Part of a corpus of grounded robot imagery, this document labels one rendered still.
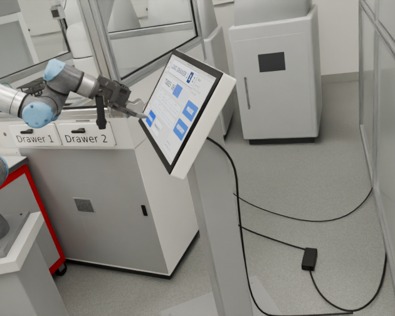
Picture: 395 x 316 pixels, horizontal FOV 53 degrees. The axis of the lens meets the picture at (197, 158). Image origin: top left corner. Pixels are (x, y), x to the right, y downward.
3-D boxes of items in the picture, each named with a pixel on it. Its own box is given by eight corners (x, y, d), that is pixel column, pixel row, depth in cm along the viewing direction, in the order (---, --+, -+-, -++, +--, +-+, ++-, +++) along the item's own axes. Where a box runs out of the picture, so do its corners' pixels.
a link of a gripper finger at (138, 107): (155, 107, 137) (131, 96, 133) (147, 122, 138) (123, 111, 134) (153, 105, 140) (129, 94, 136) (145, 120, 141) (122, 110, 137)
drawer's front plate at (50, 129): (59, 146, 187) (52, 125, 182) (16, 145, 199) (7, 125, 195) (62, 144, 189) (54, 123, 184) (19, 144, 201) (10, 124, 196)
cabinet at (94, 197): (173, 286, 206) (136, 148, 172) (30, 261, 249) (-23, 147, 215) (231, 189, 282) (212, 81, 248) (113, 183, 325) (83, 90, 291)
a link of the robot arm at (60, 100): (26, 117, 124) (39, 86, 121) (37, 108, 134) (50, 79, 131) (51, 128, 126) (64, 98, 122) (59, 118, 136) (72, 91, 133)
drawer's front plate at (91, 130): (114, 146, 174) (107, 123, 169) (64, 146, 186) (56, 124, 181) (116, 144, 175) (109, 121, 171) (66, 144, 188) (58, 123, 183)
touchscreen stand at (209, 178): (187, 400, 150) (115, 165, 106) (162, 315, 189) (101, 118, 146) (303, 350, 160) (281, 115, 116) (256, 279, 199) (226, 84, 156)
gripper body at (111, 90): (133, 92, 132) (100, 76, 127) (122, 115, 134) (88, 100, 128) (130, 87, 139) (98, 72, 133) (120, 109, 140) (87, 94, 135)
